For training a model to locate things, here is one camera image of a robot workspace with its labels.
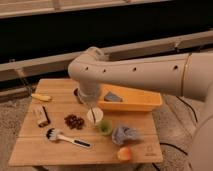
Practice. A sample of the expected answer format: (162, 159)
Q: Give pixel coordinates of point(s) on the dark fork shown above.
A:
(93, 114)

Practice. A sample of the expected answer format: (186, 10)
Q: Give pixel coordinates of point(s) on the grey crumpled cloth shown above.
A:
(123, 133)

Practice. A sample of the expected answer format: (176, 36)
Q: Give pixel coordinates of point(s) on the yellow plastic bin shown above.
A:
(132, 99)

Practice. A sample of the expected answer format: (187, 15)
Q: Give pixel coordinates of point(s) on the bunch of dark grapes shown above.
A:
(73, 121)

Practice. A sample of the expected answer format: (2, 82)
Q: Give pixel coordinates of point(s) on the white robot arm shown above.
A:
(187, 75)

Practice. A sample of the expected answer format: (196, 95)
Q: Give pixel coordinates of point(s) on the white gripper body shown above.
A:
(88, 96)

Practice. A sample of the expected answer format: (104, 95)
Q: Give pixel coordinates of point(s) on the green cup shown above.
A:
(104, 128)

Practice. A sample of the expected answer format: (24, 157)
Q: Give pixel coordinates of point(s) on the wooden table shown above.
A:
(32, 148)

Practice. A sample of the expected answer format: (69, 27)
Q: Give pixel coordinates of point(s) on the white dish brush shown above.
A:
(54, 135)

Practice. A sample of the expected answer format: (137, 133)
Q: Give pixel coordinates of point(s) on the yellow banana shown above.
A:
(41, 97)

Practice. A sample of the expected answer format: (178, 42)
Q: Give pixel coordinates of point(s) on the orange peach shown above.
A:
(124, 154)

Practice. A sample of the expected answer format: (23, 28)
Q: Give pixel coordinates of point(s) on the white paper cup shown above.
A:
(98, 114)

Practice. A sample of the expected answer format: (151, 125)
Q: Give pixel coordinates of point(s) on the grey sponge in bin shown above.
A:
(112, 97)

